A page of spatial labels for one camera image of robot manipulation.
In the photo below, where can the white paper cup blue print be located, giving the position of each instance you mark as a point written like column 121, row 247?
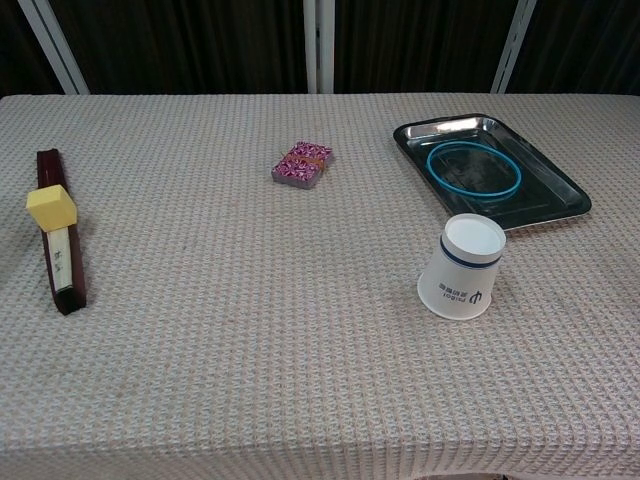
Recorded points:
column 460, row 280

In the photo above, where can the pink patterned card deck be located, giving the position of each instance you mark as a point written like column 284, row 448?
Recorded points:
column 301, row 166

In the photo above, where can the beige waffle tablecloth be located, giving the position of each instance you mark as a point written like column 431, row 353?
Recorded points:
column 250, row 325

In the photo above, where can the stainless steel tray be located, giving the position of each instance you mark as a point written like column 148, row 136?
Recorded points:
column 550, row 195

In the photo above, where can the dark curtain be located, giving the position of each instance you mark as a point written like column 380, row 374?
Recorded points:
column 190, row 45

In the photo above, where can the yellow sponge cube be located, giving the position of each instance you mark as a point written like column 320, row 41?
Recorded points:
column 50, row 209

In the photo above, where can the dark red long box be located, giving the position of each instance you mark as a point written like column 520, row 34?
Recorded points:
column 47, row 167

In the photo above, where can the white metal frame post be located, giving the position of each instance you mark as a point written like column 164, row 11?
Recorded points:
column 318, row 45
column 52, row 45
column 512, row 45

